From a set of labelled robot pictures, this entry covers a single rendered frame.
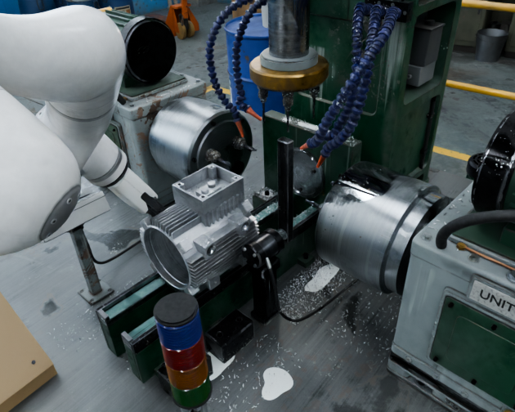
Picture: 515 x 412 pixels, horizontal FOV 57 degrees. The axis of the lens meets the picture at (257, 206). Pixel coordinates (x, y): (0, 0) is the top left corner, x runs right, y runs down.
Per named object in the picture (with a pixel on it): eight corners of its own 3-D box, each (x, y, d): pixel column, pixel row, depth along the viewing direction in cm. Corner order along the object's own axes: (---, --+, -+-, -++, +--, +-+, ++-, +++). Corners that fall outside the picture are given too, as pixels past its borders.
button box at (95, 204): (101, 211, 120) (91, 192, 119) (112, 209, 114) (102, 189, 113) (37, 244, 110) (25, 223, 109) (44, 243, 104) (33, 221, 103)
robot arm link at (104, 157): (99, 187, 84) (127, 146, 87) (44, 144, 74) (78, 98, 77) (70, 178, 89) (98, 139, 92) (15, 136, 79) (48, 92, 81)
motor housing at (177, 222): (208, 231, 125) (200, 169, 114) (261, 263, 114) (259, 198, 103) (146, 271, 113) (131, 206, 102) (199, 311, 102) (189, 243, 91)
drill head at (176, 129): (189, 143, 168) (180, 73, 153) (264, 178, 146) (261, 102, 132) (129, 171, 153) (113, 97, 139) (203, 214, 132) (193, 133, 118)
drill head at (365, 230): (344, 216, 129) (351, 132, 115) (497, 288, 105) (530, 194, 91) (284, 262, 115) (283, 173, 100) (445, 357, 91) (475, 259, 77)
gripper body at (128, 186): (80, 173, 92) (116, 202, 101) (109, 192, 86) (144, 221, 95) (105, 144, 94) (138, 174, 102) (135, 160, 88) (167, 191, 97)
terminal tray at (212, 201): (214, 188, 114) (211, 162, 110) (246, 204, 108) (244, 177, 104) (175, 211, 107) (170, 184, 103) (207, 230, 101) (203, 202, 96)
